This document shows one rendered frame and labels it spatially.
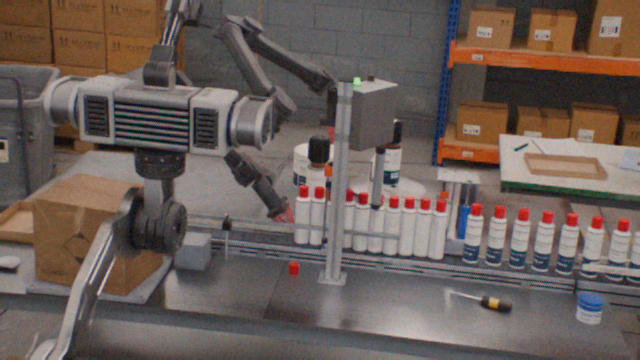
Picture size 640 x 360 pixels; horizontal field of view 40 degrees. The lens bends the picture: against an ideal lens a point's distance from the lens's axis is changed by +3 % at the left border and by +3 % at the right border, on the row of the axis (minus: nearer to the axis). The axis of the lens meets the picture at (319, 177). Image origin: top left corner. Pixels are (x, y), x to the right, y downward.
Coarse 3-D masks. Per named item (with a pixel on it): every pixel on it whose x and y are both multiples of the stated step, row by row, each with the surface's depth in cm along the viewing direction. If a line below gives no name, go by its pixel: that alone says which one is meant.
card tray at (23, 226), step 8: (8, 208) 313; (16, 208) 320; (24, 208) 322; (0, 216) 308; (8, 216) 314; (16, 216) 316; (24, 216) 317; (0, 224) 309; (8, 224) 310; (16, 224) 310; (24, 224) 310; (32, 224) 311; (0, 232) 297; (8, 232) 297; (16, 232) 296; (24, 232) 296; (32, 232) 305; (8, 240) 298; (16, 240) 297; (24, 240) 297; (32, 240) 296
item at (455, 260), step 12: (192, 228) 303; (204, 228) 304; (216, 228) 305; (228, 240) 297; (240, 240) 296; (252, 240) 297; (264, 240) 298; (276, 240) 298; (288, 240) 298; (348, 252) 292; (456, 264) 288; (468, 264) 289; (480, 264) 290; (504, 264) 291; (528, 264) 292; (552, 276) 285; (564, 276) 286
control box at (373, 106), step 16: (352, 96) 262; (368, 96) 261; (384, 96) 266; (352, 112) 263; (368, 112) 263; (384, 112) 269; (352, 128) 264; (368, 128) 265; (384, 128) 271; (352, 144) 266; (368, 144) 267
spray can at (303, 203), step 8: (304, 192) 290; (296, 200) 291; (304, 200) 290; (296, 208) 292; (304, 208) 291; (296, 216) 293; (304, 216) 292; (304, 224) 293; (296, 232) 295; (304, 232) 294; (296, 240) 295; (304, 240) 295
